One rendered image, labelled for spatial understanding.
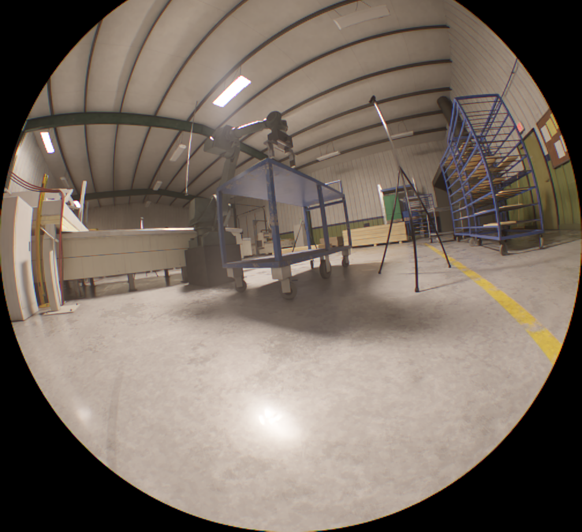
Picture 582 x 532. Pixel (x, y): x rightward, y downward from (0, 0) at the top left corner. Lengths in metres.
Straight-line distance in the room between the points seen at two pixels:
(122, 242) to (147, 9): 5.26
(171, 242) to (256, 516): 2.90
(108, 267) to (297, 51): 6.80
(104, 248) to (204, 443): 2.60
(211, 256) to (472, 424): 2.41
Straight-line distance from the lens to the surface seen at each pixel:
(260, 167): 1.39
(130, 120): 7.88
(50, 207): 2.82
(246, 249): 3.64
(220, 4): 5.66
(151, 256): 2.83
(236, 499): 0.41
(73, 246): 2.92
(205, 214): 2.46
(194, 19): 5.81
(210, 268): 2.29
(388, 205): 9.50
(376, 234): 6.83
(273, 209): 1.21
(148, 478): 0.49
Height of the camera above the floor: 0.39
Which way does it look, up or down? 2 degrees up
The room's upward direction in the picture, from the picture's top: 7 degrees counter-clockwise
